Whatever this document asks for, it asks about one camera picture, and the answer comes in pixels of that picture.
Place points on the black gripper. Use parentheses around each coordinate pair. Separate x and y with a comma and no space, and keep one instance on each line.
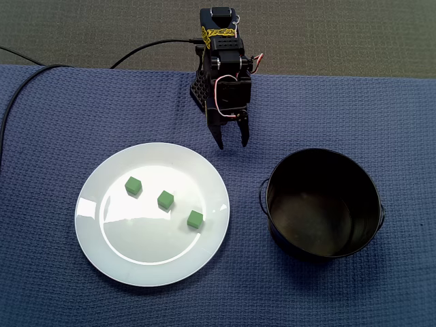
(227,120)

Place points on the white round plate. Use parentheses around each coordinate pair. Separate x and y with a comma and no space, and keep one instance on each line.
(153,245)

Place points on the blue waffle cloth mat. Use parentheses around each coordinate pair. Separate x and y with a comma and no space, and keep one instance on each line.
(306,289)

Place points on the green cube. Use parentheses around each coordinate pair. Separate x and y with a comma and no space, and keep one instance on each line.
(166,199)
(133,185)
(195,219)

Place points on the black metal bucket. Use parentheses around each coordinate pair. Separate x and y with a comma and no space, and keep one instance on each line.
(357,204)

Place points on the black lattice robot base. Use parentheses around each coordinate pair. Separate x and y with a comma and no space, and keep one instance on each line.
(199,92)

